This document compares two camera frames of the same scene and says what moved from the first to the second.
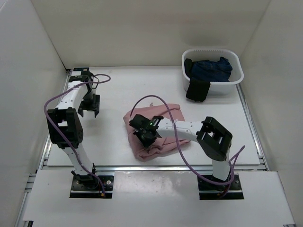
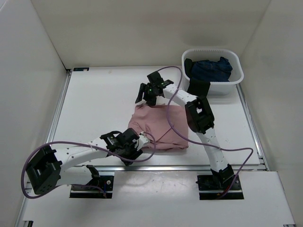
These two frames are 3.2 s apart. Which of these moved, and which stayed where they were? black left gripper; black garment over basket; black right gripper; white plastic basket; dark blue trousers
Moved: black right gripper; black left gripper
Stayed: white plastic basket; dark blue trousers; black garment over basket
